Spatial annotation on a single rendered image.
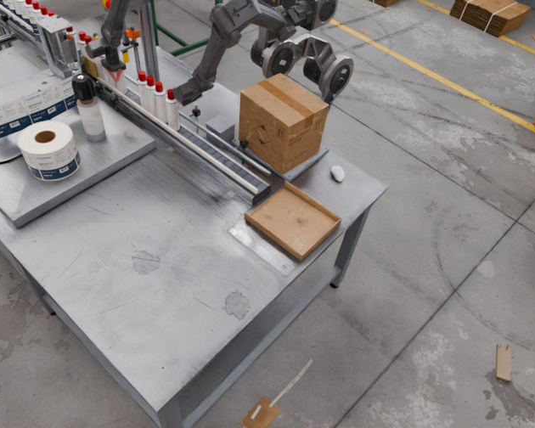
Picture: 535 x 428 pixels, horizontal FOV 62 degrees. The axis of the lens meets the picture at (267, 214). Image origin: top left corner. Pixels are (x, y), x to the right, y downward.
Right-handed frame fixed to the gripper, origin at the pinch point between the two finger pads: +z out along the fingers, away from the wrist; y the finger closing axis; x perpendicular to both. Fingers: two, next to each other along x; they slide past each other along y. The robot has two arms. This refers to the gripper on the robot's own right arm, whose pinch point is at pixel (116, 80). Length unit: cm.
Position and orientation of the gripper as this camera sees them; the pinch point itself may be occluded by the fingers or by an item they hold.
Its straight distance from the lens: 225.1
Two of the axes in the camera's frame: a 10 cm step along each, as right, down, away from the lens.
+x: 6.6, -5.3, 5.2
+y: 7.4, 5.4, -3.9
